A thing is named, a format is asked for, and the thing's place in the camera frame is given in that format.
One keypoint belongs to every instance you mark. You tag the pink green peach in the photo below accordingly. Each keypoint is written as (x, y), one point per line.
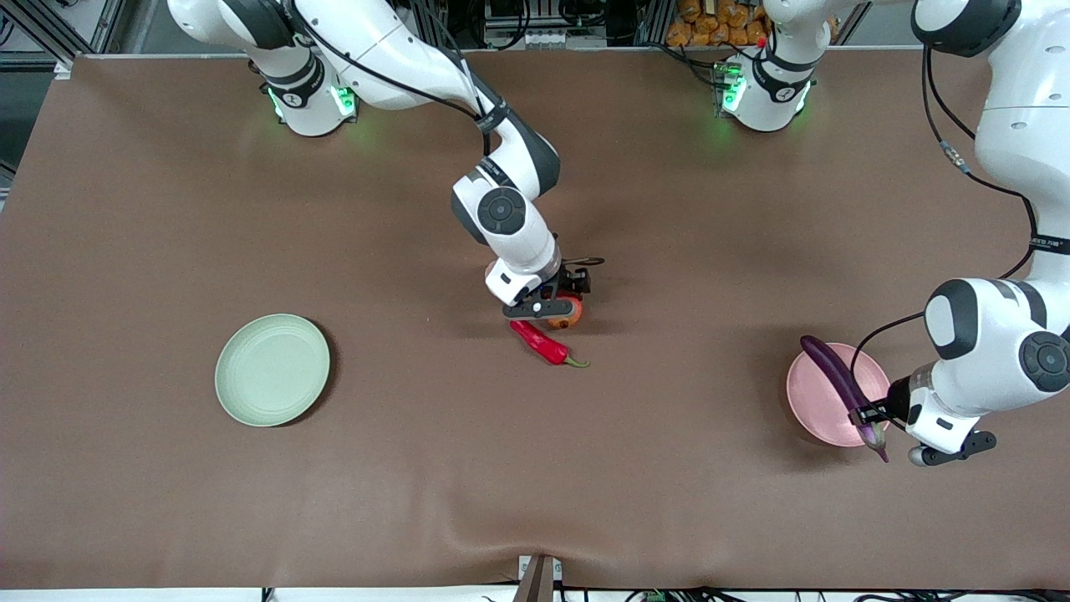
(490, 269)

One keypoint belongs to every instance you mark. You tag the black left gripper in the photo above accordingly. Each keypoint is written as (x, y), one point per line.
(897, 395)

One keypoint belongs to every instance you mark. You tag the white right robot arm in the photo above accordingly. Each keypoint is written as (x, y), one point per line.
(501, 209)

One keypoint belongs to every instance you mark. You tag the pale green round plate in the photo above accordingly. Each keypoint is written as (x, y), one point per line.
(272, 372)

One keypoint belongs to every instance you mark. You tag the red yellow pomegranate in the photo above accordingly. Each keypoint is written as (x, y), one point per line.
(567, 323)

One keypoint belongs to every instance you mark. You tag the long purple eggplant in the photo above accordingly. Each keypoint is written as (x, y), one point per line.
(836, 376)

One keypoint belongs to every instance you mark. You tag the red chili pepper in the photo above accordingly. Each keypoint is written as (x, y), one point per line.
(543, 343)

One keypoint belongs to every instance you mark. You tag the brown table mat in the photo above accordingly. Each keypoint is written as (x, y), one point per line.
(535, 468)

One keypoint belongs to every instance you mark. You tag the grey metal table bracket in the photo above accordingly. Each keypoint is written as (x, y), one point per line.
(537, 581)

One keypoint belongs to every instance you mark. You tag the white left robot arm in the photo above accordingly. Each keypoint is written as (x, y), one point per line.
(1003, 351)

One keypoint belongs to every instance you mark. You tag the aluminium frame profile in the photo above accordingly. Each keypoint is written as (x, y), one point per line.
(63, 68)

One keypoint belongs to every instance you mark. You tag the pink round plate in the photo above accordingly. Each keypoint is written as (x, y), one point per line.
(815, 401)

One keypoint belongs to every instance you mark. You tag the bag of orange fruit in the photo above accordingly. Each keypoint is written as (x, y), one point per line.
(702, 25)

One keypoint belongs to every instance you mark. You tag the grey equipment box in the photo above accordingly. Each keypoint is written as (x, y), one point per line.
(543, 38)

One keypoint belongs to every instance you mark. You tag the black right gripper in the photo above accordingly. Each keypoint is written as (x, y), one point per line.
(575, 282)

